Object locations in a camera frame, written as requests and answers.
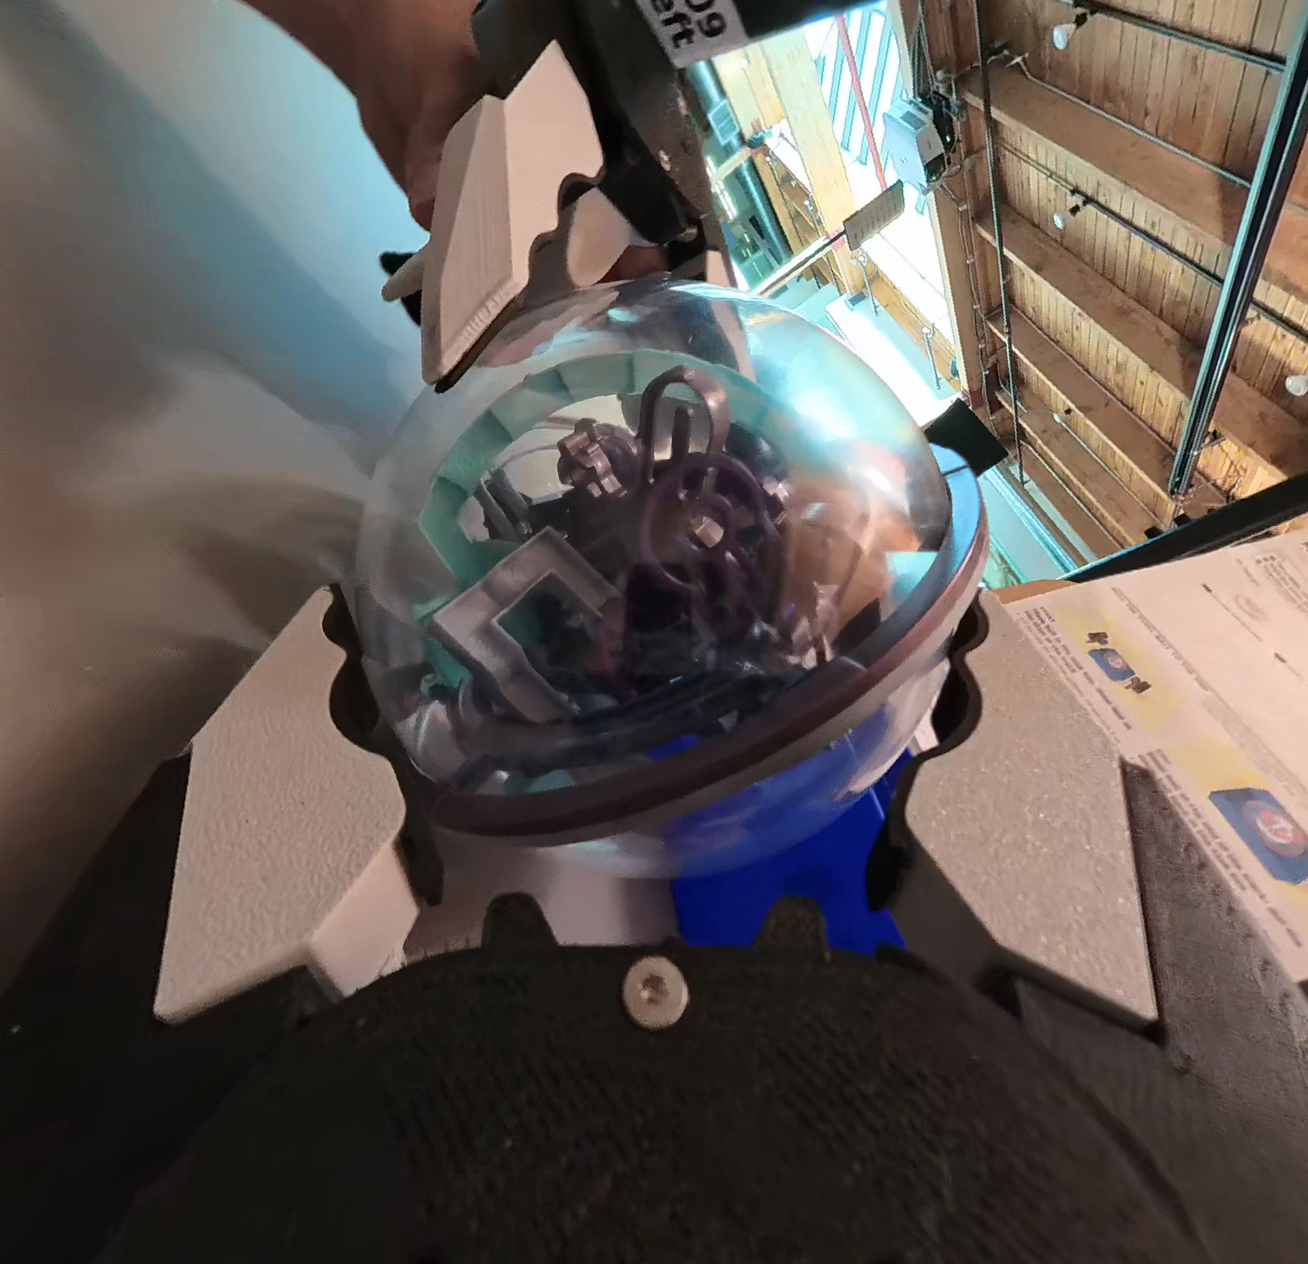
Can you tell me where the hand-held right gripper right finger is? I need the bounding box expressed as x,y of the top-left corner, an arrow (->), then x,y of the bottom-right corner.
867,587 -> 1165,1032

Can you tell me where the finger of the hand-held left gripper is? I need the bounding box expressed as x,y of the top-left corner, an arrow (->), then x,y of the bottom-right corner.
418,42 -> 655,391

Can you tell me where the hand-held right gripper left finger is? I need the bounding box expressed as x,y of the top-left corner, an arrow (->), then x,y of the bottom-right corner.
153,584 -> 447,1024

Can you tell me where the clear plastic maze ball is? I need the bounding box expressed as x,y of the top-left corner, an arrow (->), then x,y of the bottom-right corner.
352,281 -> 991,881

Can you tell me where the person's left hand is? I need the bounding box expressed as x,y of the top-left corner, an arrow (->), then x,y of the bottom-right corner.
352,48 -> 492,233

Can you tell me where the printed instruction sheet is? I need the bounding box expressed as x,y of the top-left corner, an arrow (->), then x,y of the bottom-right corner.
1006,533 -> 1308,983

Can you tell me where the hanging sign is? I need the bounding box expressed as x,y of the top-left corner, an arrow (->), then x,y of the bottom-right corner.
842,181 -> 909,252

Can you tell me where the blue plastic bin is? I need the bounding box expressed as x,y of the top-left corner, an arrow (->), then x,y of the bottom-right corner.
669,742 -> 913,955

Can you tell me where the white ceiling device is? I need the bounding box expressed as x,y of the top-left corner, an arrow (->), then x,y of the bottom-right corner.
880,97 -> 961,191

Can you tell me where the black ceiling rail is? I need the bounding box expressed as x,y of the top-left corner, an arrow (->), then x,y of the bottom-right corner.
1168,0 -> 1308,498

